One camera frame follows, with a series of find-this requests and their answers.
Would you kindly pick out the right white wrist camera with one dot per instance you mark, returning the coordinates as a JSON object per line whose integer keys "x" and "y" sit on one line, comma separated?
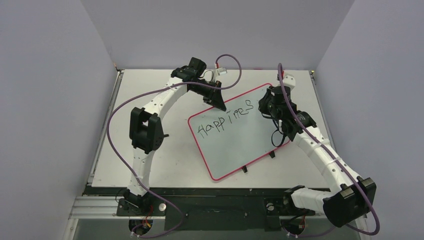
{"x": 289, "y": 81}

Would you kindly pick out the pink-framed whiteboard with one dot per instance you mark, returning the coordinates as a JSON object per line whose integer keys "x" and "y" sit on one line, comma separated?
{"x": 231, "y": 140}

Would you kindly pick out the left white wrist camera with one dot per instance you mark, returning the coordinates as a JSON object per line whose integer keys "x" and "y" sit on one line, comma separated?
{"x": 218, "y": 72}

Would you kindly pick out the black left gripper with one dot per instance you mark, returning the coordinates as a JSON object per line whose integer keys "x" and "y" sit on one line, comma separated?
{"x": 215, "y": 100}

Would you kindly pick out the aluminium table frame rail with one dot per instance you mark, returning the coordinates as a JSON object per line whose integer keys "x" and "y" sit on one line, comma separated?
{"x": 108, "y": 207}

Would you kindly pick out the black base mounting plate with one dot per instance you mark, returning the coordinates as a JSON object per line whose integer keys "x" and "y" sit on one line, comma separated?
{"x": 224, "y": 223}

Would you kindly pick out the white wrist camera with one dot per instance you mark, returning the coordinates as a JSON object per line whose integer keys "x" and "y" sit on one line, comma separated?
{"x": 289, "y": 81}
{"x": 218, "y": 72}

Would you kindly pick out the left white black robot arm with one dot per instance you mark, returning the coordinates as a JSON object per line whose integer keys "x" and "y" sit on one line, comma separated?
{"x": 146, "y": 131}

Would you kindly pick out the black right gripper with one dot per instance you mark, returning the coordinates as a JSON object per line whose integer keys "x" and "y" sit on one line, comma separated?
{"x": 267, "y": 105}

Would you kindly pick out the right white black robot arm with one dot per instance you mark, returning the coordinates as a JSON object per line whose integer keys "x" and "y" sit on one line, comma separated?
{"x": 350, "y": 196}

